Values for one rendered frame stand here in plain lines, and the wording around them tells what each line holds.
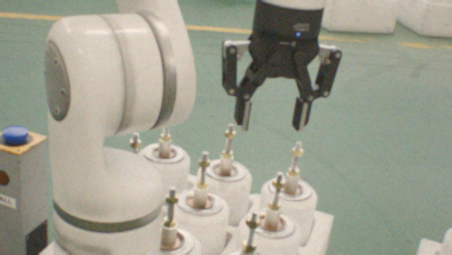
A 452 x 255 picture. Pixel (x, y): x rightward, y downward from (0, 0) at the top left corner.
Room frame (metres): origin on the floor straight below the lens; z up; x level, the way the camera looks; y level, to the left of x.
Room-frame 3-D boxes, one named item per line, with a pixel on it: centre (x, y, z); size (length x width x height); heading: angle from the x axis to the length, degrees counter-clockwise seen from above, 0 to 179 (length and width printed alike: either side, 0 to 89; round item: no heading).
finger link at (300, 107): (0.65, -0.09, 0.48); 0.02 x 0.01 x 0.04; 16
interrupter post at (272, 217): (0.75, -0.09, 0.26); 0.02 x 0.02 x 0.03
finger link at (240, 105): (0.62, -0.01, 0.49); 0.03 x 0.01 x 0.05; 106
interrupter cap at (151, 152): (0.93, 0.10, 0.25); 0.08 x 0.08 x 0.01
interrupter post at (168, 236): (0.67, 0.06, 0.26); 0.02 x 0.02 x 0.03
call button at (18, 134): (0.80, 0.32, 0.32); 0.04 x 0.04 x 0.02
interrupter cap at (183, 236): (0.67, 0.06, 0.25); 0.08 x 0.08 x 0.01
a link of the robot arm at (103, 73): (0.42, 0.09, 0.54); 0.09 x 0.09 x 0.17; 36
